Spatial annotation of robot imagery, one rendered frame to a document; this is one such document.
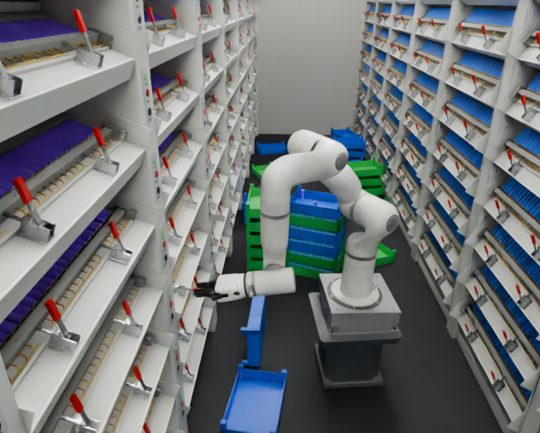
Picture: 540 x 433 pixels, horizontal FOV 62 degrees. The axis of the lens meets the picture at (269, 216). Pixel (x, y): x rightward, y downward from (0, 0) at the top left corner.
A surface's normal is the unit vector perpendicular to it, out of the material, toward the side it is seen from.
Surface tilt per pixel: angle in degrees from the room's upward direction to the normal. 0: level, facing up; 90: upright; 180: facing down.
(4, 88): 90
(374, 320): 90
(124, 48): 90
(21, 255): 21
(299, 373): 0
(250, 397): 0
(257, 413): 0
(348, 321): 90
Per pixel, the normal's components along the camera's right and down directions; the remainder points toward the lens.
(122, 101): -0.04, 0.44
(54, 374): 0.36, -0.84
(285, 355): 0.00, -0.90
